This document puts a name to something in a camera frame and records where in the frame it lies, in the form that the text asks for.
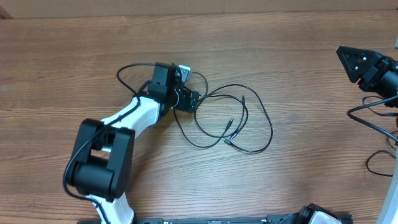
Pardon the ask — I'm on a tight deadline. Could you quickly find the thin black cable right edge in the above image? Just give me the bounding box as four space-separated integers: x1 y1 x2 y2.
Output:
362 95 398 178

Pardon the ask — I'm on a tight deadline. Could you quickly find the black usb cable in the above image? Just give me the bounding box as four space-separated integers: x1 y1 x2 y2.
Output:
172 71 274 154

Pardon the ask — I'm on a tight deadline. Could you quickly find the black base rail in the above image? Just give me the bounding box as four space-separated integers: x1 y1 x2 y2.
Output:
131 203 354 224

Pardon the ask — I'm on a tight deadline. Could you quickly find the cardboard board backdrop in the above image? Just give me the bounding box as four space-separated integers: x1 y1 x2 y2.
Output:
1 0 397 19

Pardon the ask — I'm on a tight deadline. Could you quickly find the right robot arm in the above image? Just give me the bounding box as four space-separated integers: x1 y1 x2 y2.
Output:
336 45 397 162

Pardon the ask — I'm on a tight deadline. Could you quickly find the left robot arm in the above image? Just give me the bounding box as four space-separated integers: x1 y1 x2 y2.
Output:
62 62 199 223

